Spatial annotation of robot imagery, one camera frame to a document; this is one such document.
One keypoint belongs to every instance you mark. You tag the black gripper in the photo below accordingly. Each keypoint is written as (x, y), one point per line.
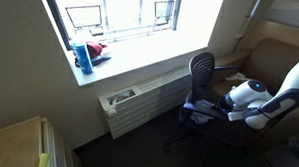
(224, 103)

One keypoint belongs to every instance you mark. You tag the light blue shirt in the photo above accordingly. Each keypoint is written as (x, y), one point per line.
(201, 118)

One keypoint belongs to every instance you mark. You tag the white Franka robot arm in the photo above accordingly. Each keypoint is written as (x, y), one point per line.
(289, 95)

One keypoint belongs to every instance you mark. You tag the black mesh office chair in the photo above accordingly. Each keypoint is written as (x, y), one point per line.
(201, 70)

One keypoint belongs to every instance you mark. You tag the white crumpled cloth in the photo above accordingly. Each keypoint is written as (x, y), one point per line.
(236, 77)

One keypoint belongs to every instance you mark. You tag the wooden desk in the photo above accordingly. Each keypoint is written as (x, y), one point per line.
(273, 58)

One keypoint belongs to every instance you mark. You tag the grey striped cushion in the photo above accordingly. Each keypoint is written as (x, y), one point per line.
(288, 13)

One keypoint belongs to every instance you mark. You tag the dark blue folded cloth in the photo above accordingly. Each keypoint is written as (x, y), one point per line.
(102, 60)

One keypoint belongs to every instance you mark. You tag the blue water bottle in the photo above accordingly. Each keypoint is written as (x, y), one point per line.
(82, 57)

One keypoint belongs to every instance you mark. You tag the light wooden drawer cabinet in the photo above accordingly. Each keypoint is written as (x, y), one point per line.
(17, 145)

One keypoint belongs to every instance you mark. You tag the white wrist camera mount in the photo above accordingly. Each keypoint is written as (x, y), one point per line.
(235, 116)

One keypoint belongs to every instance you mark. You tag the white wall heater unit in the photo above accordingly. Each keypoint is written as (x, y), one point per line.
(149, 96)

